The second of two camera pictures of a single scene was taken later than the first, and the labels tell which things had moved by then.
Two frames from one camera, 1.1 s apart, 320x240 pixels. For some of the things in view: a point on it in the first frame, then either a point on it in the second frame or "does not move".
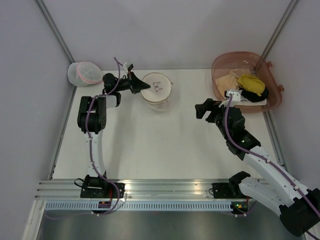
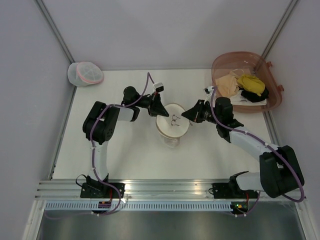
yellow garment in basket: (251, 83) does not move
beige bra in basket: (228, 82) does not move
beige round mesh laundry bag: (157, 95) → (172, 127)
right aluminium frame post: (283, 21) does not move
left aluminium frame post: (53, 27) does not move
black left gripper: (137, 84) → (155, 106)
